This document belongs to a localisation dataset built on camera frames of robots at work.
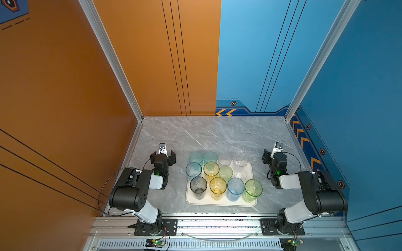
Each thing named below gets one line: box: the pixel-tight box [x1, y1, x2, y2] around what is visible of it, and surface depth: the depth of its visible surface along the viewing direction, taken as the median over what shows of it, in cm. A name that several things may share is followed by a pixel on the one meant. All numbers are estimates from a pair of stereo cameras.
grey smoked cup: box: [190, 176, 208, 201], surface depth 77 cm
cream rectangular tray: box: [185, 160, 258, 207], surface depth 82 cm
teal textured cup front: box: [203, 151, 219, 164], surface depth 88 cm
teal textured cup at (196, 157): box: [188, 151, 204, 164], surface depth 89 cm
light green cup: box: [218, 165, 233, 182], surface depth 87 cm
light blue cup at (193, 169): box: [185, 162, 203, 178], surface depth 82 cm
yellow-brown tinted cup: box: [209, 176, 228, 201], surface depth 76 cm
